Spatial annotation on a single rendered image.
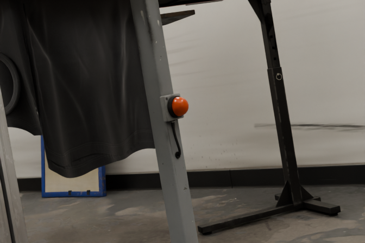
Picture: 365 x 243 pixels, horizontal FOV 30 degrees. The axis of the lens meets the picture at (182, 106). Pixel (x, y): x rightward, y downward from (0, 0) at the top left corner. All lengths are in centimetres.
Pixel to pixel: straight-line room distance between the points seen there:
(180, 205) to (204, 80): 264
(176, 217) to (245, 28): 249
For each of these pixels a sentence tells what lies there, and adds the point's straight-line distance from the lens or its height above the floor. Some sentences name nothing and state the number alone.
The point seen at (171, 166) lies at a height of 54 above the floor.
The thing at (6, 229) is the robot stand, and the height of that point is 57.
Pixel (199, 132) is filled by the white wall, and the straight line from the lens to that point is 402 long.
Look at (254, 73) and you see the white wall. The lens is 374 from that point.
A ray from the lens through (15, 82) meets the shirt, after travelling 149.
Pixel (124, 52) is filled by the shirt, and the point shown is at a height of 78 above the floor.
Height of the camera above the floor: 72
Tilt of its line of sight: 3 degrees down
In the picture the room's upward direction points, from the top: 9 degrees counter-clockwise
